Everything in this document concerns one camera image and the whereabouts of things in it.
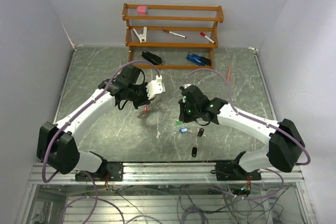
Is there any large metal keyring chain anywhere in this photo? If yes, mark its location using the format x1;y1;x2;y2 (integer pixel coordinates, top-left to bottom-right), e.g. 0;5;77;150
136;97;163;119

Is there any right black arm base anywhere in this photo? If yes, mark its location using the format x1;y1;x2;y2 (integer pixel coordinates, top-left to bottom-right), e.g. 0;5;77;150
210;161;261;181

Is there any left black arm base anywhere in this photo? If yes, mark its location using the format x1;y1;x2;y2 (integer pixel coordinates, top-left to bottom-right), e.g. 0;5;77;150
73;161;124;182

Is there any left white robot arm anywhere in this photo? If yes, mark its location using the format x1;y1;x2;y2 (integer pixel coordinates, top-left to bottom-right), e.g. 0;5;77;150
37;65;155;180

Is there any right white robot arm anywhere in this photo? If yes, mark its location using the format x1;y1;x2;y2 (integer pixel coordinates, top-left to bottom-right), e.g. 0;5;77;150
178;84;304;180

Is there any blue key tag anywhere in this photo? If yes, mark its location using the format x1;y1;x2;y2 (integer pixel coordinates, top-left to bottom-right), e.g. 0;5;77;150
179;127;188;134

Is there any black key fob upper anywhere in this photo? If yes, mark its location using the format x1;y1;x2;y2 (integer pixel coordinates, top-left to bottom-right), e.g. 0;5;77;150
197;128;204;137

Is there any black key fob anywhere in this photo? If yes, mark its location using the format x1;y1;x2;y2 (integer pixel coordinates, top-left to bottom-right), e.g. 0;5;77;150
191;146;197;157
197;128;204;137

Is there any black key fob lower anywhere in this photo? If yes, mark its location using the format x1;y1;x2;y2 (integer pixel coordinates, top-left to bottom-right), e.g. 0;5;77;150
191;146;197;157

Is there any black stapler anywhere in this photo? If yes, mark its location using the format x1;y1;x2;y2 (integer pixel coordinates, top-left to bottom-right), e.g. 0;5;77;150
141;50;163;65

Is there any orange pencil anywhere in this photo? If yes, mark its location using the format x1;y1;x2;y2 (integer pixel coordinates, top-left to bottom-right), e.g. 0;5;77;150
227;65;232;83

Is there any blue stapler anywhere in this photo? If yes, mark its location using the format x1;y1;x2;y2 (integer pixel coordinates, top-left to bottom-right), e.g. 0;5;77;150
186;52;212;67

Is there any white plastic clip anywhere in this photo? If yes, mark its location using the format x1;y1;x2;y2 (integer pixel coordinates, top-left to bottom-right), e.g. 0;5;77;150
132;27;148;43

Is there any wooden three-tier shelf rack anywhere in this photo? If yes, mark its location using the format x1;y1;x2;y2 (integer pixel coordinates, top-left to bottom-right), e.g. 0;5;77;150
122;3;224;69

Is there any red capped white marker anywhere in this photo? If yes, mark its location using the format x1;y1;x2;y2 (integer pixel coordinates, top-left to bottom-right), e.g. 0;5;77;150
162;29;187;39

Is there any red tipped white marker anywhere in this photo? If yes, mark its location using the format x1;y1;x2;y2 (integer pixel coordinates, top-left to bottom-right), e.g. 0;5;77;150
200;32;215;44

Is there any pink eraser block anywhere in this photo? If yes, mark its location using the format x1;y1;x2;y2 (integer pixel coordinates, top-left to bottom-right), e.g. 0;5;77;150
136;5;149;15

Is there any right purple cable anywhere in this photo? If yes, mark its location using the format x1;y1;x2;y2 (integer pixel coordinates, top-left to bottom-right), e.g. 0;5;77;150
183;68;311;166

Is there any purple cable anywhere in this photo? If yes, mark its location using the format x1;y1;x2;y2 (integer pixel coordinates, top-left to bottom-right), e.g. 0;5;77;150
41;60;161;184
183;68;311;166

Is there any aluminium mounting rail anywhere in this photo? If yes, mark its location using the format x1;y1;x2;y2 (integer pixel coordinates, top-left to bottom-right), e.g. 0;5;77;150
28;163;304;185

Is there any purple cable loop below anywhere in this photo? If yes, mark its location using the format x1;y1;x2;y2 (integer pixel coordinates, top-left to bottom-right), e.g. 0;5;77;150
59;171;125;224

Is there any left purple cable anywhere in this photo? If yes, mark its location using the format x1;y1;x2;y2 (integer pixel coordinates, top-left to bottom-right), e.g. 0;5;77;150
41;60;161;184

